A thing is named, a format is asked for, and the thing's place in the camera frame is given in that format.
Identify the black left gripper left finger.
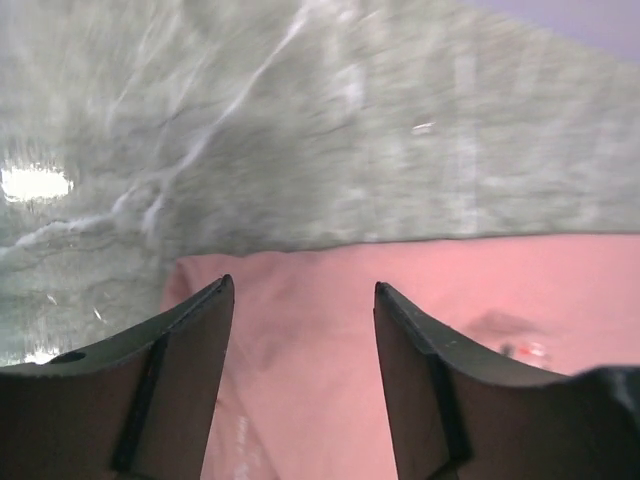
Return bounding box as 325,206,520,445
1,276,234,479

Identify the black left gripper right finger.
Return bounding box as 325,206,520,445
374,283,639,480

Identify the pink printed t-shirt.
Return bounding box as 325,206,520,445
162,235,639,479

